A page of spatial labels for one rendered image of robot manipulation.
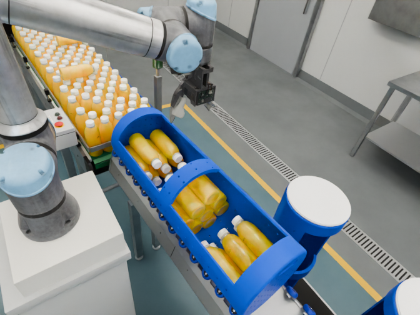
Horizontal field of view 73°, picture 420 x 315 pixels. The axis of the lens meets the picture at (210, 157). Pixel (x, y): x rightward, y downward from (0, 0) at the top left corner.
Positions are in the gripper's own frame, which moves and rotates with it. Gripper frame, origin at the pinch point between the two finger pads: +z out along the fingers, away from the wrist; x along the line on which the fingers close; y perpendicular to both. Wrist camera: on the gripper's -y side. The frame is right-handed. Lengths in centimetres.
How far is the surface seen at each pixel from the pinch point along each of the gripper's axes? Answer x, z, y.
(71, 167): -31, 61, -61
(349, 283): 106, 142, 65
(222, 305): -11, 49, 42
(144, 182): -14.8, 29.8, -6.2
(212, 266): -13.6, 28.6, 35.8
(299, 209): 35, 38, 33
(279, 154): 168, 143, -62
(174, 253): -13, 54, 15
